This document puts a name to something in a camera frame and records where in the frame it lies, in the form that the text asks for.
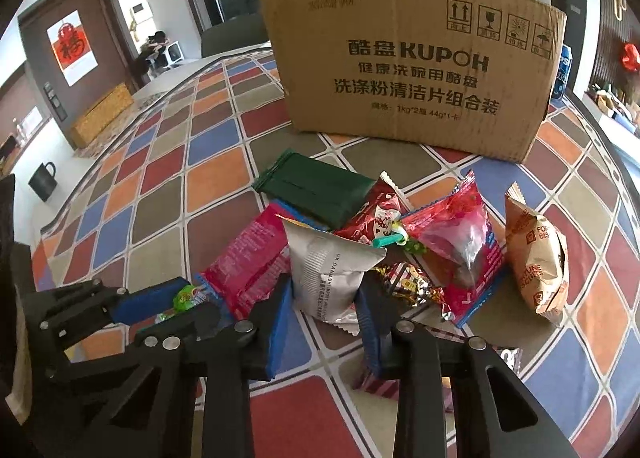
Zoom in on red cartoon snack packet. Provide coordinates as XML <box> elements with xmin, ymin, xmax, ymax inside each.
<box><xmin>332</xmin><ymin>170</ymin><xmax>411</xmax><ymax>244</ymax></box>

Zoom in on dark interior door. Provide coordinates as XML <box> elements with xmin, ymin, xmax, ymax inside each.
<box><xmin>547</xmin><ymin>0</ymin><xmax>587</xmax><ymax>94</ymax></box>

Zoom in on shiny gold red candy packet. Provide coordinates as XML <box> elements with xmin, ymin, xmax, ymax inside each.
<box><xmin>372</xmin><ymin>263</ymin><xmax>451</xmax><ymax>309</ymax></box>

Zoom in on pink striped snack packet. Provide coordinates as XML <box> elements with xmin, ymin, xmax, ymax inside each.
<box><xmin>352</xmin><ymin>370</ymin><xmax>401</xmax><ymax>399</ymax></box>

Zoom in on white red door poster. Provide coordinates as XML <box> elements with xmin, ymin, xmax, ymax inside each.
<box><xmin>46</xmin><ymin>9</ymin><xmax>98</xmax><ymax>86</ymax></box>

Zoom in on silver snack packet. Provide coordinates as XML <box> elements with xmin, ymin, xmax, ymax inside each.
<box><xmin>280</xmin><ymin>215</ymin><xmax>388</xmax><ymax>336</ymax></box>

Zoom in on clutter of paper boxes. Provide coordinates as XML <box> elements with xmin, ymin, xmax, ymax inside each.
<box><xmin>587</xmin><ymin>80</ymin><xmax>640</xmax><ymax>129</ymax></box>

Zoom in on shiny candy wrapper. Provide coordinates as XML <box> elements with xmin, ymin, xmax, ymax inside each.
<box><xmin>497</xmin><ymin>348</ymin><xmax>523</xmax><ymax>374</ymax></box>

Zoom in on red clear snack packet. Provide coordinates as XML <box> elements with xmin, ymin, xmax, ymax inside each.
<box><xmin>400</xmin><ymin>169</ymin><xmax>507</xmax><ymax>329</ymax></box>

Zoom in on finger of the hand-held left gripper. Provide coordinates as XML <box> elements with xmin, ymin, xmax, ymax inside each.
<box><xmin>46</xmin><ymin>304</ymin><xmax>237</xmax><ymax>380</ymax></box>
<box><xmin>29</xmin><ymin>277</ymin><xmax>193</xmax><ymax>340</ymax></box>

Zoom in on brown entrance door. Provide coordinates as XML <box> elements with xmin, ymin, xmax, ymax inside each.
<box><xmin>17</xmin><ymin>0</ymin><xmax>138</xmax><ymax>104</ymax></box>

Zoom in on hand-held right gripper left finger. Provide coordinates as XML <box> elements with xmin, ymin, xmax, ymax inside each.
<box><xmin>70</xmin><ymin>277</ymin><xmax>296</xmax><ymax>458</ymax></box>

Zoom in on black bucket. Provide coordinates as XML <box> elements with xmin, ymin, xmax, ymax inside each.
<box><xmin>28</xmin><ymin>161</ymin><xmax>57</xmax><ymax>201</ymax></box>

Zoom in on blue soda can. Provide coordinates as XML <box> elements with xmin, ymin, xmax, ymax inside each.
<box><xmin>550</xmin><ymin>44</ymin><xmax>572</xmax><ymax>100</ymax></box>

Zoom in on white cube shelf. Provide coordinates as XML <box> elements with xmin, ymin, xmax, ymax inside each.
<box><xmin>150</xmin><ymin>40</ymin><xmax>185</xmax><ymax>73</ymax></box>

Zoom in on grey dining chair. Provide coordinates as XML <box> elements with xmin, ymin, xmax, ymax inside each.
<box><xmin>201</xmin><ymin>18</ymin><xmax>271</xmax><ymax>59</ymax></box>

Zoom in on woven yellow basket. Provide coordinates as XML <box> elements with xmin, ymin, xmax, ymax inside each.
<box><xmin>70</xmin><ymin>83</ymin><xmax>136</xmax><ymax>150</ymax></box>

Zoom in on black door lock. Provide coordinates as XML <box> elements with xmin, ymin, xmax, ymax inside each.
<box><xmin>44</xmin><ymin>83</ymin><xmax>67</xmax><ymax>121</ymax></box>

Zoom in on teal plastic tube candy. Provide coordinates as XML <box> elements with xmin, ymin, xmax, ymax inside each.
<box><xmin>371</xmin><ymin>223</ymin><xmax>408</xmax><ymax>249</ymax></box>

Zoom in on dark green snack packet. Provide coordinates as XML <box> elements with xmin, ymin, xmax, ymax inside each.
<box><xmin>252</xmin><ymin>149</ymin><xmax>377</xmax><ymax>230</ymax></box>

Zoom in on green candy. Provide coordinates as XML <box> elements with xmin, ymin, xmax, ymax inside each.
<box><xmin>172</xmin><ymin>285</ymin><xmax>216</xmax><ymax>311</ymax></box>

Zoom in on pink red snack packet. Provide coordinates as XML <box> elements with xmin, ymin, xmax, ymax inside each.
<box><xmin>199</xmin><ymin>203</ymin><xmax>293</xmax><ymax>321</ymax></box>

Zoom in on tan biscuit packet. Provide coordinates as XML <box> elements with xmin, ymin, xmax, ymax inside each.
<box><xmin>504</xmin><ymin>183</ymin><xmax>571</xmax><ymax>326</ymax></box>

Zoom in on brown cardboard box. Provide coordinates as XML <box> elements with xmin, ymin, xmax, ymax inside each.
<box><xmin>259</xmin><ymin>0</ymin><xmax>568</xmax><ymax>164</ymax></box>

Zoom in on red bow decoration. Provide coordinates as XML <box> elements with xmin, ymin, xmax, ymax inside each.
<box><xmin>619</xmin><ymin>42</ymin><xmax>640</xmax><ymax>73</ymax></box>

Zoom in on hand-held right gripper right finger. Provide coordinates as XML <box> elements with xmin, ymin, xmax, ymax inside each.
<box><xmin>356</xmin><ymin>275</ymin><xmax>583</xmax><ymax>458</ymax></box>

